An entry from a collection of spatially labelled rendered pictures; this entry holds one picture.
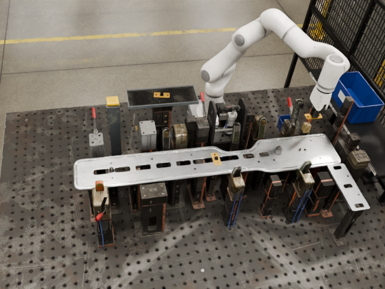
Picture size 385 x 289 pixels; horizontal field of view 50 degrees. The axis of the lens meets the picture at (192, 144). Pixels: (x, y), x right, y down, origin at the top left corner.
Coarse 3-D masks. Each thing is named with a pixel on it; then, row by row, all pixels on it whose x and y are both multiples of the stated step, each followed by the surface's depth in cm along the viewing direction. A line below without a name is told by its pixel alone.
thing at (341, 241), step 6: (360, 204) 202; (348, 210) 205; (360, 210) 200; (348, 216) 206; (354, 216) 203; (342, 222) 212; (348, 222) 207; (354, 222) 209; (330, 228) 225; (336, 228) 218; (342, 228) 213; (348, 228) 214; (336, 234) 219; (342, 234) 216; (336, 240) 219; (342, 240) 220
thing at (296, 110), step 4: (296, 100) 217; (300, 100) 218; (296, 104) 217; (300, 104) 215; (296, 108) 220; (300, 108) 220; (292, 112) 222; (296, 112) 222; (292, 116) 223; (296, 116) 224; (292, 120) 224; (296, 120) 225; (296, 124) 226
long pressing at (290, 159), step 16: (256, 144) 222; (272, 144) 223; (288, 144) 224; (304, 144) 225; (320, 144) 226; (80, 160) 204; (96, 160) 206; (112, 160) 207; (128, 160) 207; (144, 160) 208; (160, 160) 209; (176, 160) 210; (192, 160) 211; (240, 160) 214; (256, 160) 215; (272, 160) 215; (288, 160) 216; (304, 160) 217; (320, 160) 218; (336, 160) 219; (80, 176) 198; (96, 176) 199; (112, 176) 200; (128, 176) 200; (144, 176) 201; (160, 176) 202; (176, 176) 203; (192, 176) 204
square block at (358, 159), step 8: (352, 152) 216; (360, 152) 217; (352, 160) 216; (360, 160) 213; (368, 160) 213; (352, 168) 217; (360, 168) 216; (352, 176) 221; (336, 200) 237; (344, 200) 238
